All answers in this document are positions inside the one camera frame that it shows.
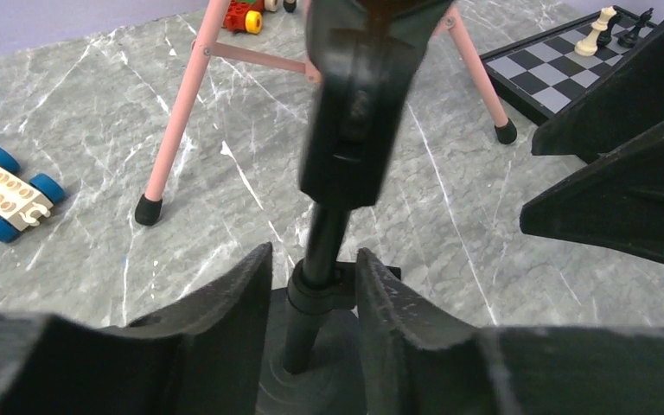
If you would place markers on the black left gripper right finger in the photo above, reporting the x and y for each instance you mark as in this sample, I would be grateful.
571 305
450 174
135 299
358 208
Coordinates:
418 359

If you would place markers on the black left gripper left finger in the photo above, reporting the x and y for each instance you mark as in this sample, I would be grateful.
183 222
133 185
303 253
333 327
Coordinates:
199 355

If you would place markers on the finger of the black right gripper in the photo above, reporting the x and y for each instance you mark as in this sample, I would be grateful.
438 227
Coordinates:
616 202
624 103

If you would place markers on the black microphone stand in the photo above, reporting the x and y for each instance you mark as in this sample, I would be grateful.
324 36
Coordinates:
367 53

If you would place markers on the black chess piece right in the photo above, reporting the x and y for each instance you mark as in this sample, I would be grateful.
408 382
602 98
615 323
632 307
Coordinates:
630 38

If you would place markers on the black chess piece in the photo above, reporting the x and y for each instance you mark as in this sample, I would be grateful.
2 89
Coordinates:
630 38
605 37

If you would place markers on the black chess piece left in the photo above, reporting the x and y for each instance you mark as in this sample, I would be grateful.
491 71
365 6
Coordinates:
605 37

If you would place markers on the white chess piece upper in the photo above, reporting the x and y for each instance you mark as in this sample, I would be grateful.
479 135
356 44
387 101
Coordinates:
588 46

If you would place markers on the black white chessboard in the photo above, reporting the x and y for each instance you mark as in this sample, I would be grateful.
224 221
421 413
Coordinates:
541 75

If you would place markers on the white blue toy car chassis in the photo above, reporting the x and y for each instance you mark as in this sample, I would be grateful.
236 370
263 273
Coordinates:
24 204

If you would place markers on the colourful toy block vehicle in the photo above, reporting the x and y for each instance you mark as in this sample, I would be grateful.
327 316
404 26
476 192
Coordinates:
246 16

